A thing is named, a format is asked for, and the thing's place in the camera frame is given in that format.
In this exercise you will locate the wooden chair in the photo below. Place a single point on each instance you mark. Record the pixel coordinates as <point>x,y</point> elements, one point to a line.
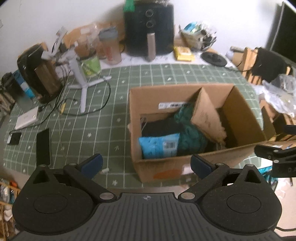
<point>246,60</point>

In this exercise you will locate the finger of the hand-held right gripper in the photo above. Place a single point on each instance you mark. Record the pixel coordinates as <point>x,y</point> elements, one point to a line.
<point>290,129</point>
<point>268,151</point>

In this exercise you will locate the clear plastic bag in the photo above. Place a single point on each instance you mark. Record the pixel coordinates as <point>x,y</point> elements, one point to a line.
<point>279,92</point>

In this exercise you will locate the white power bank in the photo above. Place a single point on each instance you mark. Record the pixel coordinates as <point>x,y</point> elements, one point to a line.
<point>26,118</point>

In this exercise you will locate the yellow wet wipes pack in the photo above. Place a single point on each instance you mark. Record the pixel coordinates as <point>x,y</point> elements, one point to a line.
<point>183,53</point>

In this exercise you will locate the white gimbal tripod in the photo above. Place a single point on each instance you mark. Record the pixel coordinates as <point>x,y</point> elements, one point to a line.
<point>77,71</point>

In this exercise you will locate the light blue packet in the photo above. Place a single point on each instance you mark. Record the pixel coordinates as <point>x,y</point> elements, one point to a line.
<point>157,146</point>

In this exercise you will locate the black air fryer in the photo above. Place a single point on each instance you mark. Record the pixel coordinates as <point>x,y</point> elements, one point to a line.
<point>138,34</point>

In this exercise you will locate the small yellow stick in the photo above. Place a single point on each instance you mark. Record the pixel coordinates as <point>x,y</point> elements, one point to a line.
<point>63,107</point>

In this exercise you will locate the green label jar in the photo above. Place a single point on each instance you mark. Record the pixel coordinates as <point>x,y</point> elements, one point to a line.
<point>92,67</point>

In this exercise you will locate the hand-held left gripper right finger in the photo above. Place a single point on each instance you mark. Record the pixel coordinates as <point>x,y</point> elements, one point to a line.
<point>200,166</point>

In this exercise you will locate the small black square case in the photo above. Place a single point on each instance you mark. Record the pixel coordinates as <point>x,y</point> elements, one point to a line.
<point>14,138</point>

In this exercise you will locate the small brown cardboard box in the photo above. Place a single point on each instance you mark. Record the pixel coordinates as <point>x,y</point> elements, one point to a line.
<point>179,42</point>

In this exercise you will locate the white paper sheet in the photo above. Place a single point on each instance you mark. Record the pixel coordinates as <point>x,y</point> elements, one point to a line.
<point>161,60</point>

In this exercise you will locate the blue white carton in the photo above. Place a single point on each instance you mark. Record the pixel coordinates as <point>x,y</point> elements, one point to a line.
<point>23,83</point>

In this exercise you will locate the brown cardboard carton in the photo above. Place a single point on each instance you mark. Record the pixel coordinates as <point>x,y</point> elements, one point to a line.
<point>78,34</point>

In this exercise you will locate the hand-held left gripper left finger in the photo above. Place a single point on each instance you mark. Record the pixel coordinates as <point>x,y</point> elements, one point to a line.
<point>92,165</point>

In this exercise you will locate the black computer monitor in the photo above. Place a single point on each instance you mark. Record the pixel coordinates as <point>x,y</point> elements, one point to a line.
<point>285,30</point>

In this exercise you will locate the grey lid shaker bottle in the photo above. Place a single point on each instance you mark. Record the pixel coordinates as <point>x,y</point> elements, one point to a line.
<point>111,48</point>

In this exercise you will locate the green bag clip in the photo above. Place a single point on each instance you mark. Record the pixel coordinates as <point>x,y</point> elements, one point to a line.
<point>129,5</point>

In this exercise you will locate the black round kettle base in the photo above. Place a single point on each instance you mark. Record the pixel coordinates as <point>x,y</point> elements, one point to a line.
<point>214,59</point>

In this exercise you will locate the black smartphone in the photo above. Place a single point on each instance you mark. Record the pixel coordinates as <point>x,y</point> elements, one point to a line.
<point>43,147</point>

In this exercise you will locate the plastic bag of items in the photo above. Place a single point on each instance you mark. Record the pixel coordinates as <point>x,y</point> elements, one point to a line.
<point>198,37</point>

